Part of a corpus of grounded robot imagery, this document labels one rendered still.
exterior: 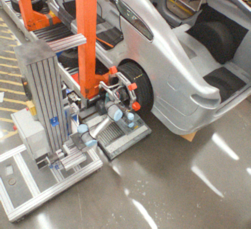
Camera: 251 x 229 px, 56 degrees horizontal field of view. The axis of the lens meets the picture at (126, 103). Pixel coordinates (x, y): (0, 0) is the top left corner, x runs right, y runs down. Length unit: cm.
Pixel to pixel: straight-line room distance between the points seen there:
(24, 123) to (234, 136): 338
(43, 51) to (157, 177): 244
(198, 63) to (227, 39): 58
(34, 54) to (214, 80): 274
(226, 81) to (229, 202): 175
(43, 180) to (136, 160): 134
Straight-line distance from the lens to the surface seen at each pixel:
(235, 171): 418
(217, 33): 406
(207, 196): 380
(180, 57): 264
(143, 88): 311
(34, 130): 251
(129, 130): 375
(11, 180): 347
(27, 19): 481
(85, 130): 266
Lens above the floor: 329
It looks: 50 degrees down
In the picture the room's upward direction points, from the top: 11 degrees clockwise
